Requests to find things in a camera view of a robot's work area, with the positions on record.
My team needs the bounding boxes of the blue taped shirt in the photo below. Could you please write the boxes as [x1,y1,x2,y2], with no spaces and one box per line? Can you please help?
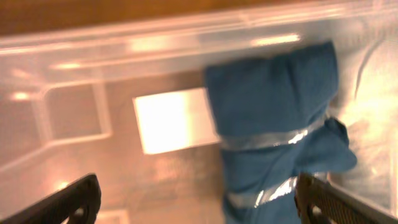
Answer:
[204,42,357,223]

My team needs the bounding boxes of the white label in bin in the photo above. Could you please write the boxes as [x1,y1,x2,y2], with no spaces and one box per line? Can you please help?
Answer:
[133,88,219,154]

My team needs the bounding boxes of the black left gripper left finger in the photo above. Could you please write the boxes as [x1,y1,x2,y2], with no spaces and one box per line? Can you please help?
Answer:
[1,173,101,224]

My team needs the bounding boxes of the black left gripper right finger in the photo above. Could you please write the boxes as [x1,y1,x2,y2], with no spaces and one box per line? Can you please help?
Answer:
[294,173,397,224]

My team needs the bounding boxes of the clear plastic storage bin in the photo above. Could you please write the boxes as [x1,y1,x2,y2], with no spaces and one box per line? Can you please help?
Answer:
[1,1,397,223]

